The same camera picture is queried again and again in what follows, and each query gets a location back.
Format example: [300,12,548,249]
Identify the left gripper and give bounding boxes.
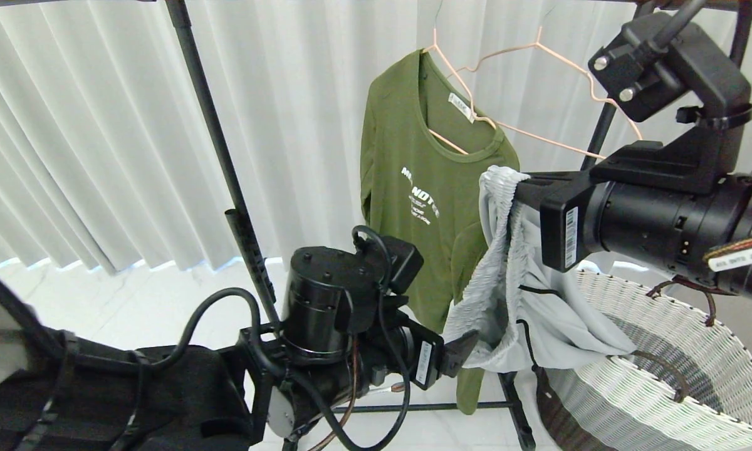
[375,321,481,391]

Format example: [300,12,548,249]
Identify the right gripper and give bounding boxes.
[514,172,752,279]

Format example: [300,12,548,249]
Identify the pink clothes hanger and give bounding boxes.
[448,25,644,160]
[421,0,497,156]

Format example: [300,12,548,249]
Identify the pale grey shorts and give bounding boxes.
[442,165,639,371]

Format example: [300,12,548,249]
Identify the white laundry basket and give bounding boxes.
[535,269,752,451]

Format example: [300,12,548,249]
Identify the black clothes rack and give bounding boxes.
[0,0,752,451]

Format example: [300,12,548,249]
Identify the green long-sleeved shirt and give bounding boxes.
[360,49,521,415]

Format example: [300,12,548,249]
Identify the white curtain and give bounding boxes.
[0,0,752,276]

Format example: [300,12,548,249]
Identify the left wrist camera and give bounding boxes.
[376,235,425,295]

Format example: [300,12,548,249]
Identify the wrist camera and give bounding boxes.
[376,235,425,295]
[588,11,752,195]

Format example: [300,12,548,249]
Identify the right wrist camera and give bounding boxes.
[588,11,752,195]

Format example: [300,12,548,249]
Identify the black cable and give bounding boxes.
[154,224,414,451]

